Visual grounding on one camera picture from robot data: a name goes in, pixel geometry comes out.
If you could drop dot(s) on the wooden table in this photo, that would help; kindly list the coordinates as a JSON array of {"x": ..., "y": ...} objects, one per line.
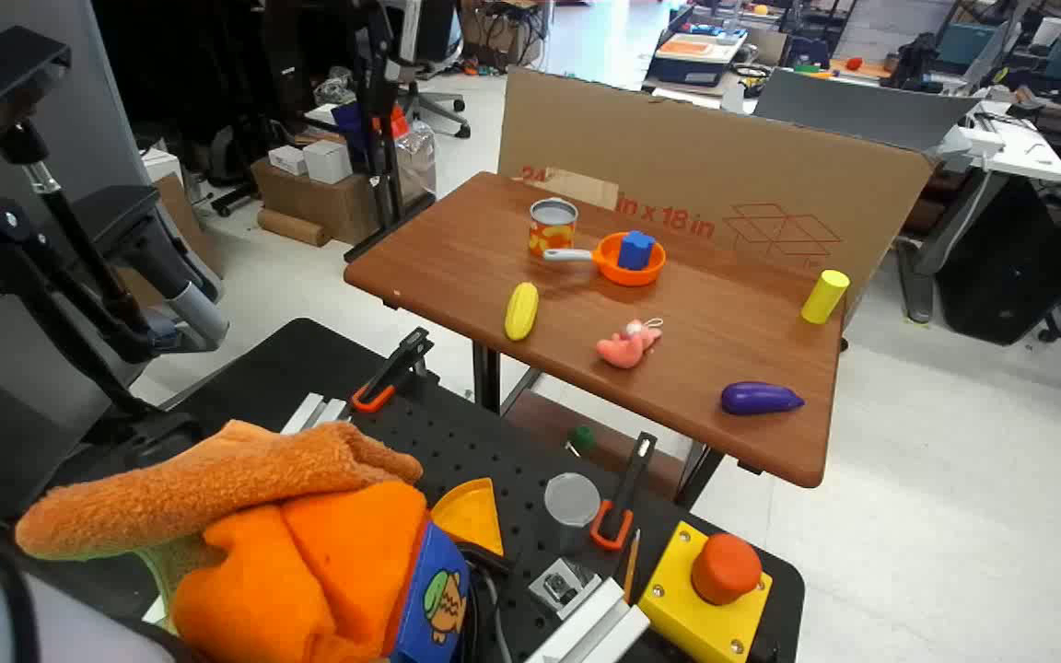
[{"x": 457, "y": 264}]

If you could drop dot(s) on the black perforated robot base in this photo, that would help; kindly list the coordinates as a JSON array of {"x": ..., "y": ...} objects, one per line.
[{"x": 551, "y": 594}]

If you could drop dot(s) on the pink toy shoe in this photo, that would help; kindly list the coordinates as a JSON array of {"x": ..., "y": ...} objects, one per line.
[{"x": 632, "y": 344}]

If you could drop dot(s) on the yellow box red button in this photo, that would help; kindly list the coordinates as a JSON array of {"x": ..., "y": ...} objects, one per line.
[{"x": 707, "y": 594}]

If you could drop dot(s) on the black orange clamp right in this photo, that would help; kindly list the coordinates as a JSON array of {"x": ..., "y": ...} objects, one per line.
[{"x": 623, "y": 496}]

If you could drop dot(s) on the yellow triangular toy slice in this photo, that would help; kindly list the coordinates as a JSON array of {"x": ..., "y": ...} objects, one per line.
[{"x": 470, "y": 512}]

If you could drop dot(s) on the brown cardboard backboard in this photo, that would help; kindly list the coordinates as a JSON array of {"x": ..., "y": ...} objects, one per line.
[{"x": 721, "y": 189}]

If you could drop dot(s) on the black orange clamp left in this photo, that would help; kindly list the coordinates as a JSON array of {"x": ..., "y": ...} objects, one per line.
[{"x": 406, "y": 360}]

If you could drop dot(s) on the orange fluffy cloth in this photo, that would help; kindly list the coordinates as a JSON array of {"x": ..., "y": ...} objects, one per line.
[{"x": 268, "y": 545}]

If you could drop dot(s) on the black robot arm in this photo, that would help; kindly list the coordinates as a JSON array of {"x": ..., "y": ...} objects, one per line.
[{"x": 119, "y": 267}]

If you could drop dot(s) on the yellow cylinder block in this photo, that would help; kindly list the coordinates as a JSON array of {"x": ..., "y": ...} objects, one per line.
[{"x": 825, "y": 295}]

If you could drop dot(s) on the grey round disc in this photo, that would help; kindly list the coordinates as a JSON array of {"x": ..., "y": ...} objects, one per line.
[{"x": 572, "y": 497}]

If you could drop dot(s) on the orange labelled tin can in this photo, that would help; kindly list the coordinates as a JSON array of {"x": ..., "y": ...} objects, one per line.
[{"x": 555, "y": 221}]

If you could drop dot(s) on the black orange clamp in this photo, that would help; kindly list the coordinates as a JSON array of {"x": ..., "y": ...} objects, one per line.
[
  {"x": 406, "y": 360},
  {"x": 623, "y": 496}
]

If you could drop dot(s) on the blue cup in pan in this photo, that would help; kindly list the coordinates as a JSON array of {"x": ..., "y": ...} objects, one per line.
[{"x": 635, "y": 249}]

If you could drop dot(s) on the purple toy eggplant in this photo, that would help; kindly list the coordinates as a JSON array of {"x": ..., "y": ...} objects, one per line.
[{"x": 754, "y": 398}]

